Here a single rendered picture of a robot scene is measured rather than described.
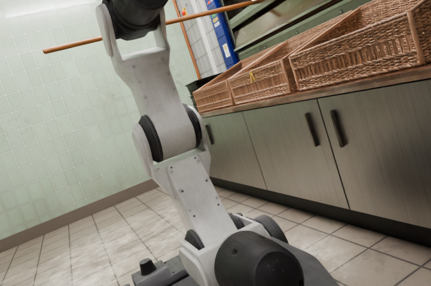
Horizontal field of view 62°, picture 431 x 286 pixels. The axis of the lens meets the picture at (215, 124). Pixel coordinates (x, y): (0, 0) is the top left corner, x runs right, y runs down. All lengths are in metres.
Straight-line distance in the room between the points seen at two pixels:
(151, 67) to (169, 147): 0.23
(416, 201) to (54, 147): 2.81
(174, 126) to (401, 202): 0.76
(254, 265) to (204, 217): 0.29
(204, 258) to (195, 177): 0.24
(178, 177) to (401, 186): 0.69
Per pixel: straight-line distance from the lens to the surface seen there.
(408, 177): 1.23
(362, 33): 1.23
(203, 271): 0.89
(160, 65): 1.04
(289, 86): 1.56
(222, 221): 1.00
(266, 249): 0.77
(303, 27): 2.19
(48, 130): 3.36
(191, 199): 1.00
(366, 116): 1.24
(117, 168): 3.40
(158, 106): 1.01
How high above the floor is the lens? 0.69
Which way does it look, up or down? 5 degrees down
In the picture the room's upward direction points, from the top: 18 degrees counter-clockwise
